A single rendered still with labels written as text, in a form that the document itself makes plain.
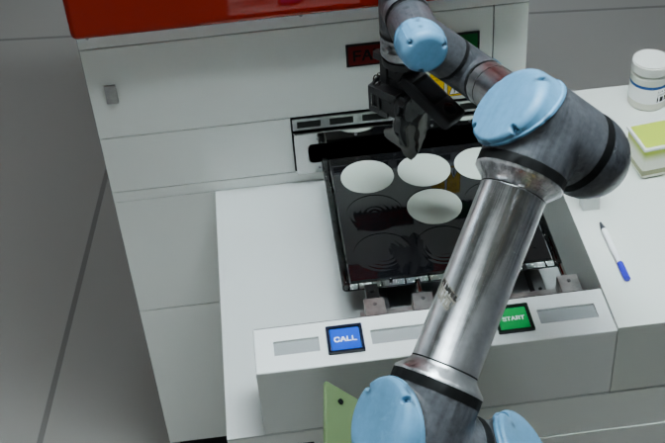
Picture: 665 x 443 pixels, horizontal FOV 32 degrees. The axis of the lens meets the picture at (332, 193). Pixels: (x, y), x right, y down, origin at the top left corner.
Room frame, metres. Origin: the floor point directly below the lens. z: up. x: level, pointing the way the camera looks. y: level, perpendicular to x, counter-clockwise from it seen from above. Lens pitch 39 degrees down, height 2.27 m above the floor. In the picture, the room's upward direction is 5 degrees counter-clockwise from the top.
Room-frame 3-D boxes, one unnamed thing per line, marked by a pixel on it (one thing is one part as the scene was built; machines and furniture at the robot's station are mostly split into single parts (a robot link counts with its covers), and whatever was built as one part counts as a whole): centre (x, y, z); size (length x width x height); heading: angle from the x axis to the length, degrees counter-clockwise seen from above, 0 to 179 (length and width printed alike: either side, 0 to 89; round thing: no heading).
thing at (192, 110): (1.84, 0.02, 1.02); 0.81 x 0.03 x 0.40; 93
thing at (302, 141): (1.84, -0.15, 0.89); 0.44 x 0.02 x 0.10; 93
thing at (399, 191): (1.63, -0.18, 0.90); 0.34 x 0.34 x 0.01; 3
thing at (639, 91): (1.80, -0.61, 1.01); 0.07 x 0.07 x 0.10
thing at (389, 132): (1.66, -0.12, 1.04); 0.06 x 0.03 x 0.09; 46
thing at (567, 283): (1.37, -0.38, 0.89); 0.08 x 0.03 x 0.03; 3
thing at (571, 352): (1.26, -0.14, 0.89); 0.55 x 0.09 x 0.14; 93
